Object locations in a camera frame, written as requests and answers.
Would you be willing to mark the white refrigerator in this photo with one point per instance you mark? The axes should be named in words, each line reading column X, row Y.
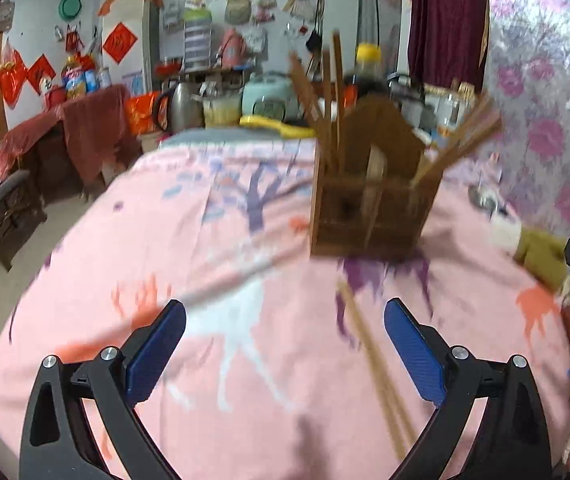
column 142, row 60

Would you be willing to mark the orange plastic bag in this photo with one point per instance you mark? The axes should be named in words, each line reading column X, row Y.
column 140, row 112

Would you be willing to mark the red cloth covered table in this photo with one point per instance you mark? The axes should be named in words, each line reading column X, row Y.
column 95, row 130

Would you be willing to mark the olive green plush cloth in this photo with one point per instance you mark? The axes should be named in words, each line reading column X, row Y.
column 540, row 255

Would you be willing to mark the yellow cooking oil bottle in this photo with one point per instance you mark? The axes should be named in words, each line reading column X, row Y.
column 76, row 82

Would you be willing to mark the grey white striped container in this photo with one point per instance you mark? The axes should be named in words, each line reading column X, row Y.
column 197, row 45

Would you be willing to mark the pink deer print tablecloth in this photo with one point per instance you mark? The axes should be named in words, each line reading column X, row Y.
column 165, row 240

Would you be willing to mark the red diamond paper decoration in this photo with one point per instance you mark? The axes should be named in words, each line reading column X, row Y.
column 41, row 74

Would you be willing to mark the brown wooden chopstick holder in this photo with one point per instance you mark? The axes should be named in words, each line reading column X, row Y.
column 355, row 210

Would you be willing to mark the steel kettle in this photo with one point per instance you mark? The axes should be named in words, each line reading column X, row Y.
column 182, row 107

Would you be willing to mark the metal spoon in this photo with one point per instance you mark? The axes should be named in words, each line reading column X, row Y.
column 480, row 197

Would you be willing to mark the mint green rice cooker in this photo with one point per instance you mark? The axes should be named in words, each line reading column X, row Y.
column 270, row 95

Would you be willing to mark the dark sauce bottle yellow cap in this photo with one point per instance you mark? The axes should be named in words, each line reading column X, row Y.
column 367, row 75

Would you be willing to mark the yellow plastic utensil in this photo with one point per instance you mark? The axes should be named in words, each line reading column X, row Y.
column 265, row 122

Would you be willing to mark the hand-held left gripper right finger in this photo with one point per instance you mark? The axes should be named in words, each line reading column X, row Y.
column 415, row 360

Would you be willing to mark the red diamond paper poster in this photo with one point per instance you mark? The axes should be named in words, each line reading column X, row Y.
column 120, row 42

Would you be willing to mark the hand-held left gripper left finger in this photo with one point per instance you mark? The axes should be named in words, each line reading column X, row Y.
column 157, row 350

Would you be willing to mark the maroon curtain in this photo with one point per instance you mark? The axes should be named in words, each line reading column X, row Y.
column 445, row 20

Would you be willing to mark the wooden chair grey cushion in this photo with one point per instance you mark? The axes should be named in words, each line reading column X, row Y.
column 0, row 200

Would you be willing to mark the single bamboo chopstick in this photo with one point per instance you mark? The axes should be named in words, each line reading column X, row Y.
column 380, row 365
column 368, row 362

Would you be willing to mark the green plate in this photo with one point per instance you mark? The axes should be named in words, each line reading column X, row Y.
column 70, row 6

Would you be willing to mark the bunch of wooden chopsticks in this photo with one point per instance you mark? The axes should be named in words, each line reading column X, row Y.
column 337, row 85

